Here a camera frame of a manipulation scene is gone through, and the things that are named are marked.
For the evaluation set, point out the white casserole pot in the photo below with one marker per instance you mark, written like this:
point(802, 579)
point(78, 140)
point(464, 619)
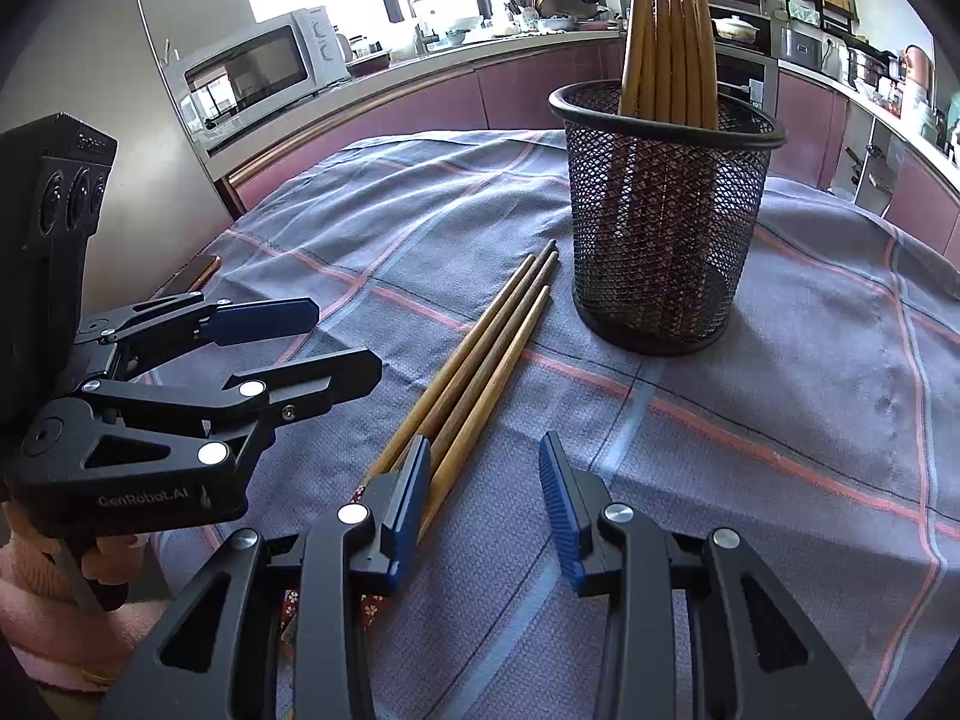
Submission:
point(735, 28)

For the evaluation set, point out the black wall rack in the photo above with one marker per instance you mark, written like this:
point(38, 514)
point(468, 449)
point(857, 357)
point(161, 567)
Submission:
point(795, 7)

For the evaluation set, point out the grey refrigerator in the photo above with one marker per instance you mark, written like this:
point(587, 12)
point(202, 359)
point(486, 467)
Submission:
point(97, 75)

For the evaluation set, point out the silver countertop appliance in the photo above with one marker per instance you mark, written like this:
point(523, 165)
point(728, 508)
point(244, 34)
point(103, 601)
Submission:
point(802, 43)

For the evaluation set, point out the steel sink faucet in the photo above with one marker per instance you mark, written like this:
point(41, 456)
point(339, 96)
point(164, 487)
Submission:
point(429, 34)

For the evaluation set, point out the long pink base cabinets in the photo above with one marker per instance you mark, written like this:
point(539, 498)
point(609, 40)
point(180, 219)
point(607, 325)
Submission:
point(450, 101)

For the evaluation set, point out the gold-edged smartphone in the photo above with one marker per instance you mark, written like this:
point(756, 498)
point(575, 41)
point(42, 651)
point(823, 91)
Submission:
point(196, 271)

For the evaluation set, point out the blue plaid tablecloth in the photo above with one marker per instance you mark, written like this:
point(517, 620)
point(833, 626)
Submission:
point(750, 427)

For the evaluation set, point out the red lidded container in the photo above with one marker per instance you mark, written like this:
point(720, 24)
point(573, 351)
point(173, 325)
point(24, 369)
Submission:
point(370, 62)

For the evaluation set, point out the black built-in oven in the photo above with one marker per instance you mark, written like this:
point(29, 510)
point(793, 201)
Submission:
point(750, 82)

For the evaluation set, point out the person's left hand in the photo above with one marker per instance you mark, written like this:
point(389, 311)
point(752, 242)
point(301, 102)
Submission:
point(112, 551)

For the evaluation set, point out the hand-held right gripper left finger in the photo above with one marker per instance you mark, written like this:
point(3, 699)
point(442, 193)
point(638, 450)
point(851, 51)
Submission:
point(409, 495)

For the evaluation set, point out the white microwave oven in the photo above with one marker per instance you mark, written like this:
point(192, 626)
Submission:
point(247, 67)

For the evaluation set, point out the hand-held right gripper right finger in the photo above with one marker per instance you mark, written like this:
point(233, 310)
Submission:
point(559, 510)

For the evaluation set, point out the pink kettle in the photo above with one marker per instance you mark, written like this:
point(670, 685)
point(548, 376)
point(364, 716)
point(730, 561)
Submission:
point(919, 66)

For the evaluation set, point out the black mesh holder cup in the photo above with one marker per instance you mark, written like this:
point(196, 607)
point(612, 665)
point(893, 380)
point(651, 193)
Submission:
point(660, 240)

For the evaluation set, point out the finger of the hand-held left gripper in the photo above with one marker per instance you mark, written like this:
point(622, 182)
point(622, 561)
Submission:
point(322, 379)
point(262, 315)

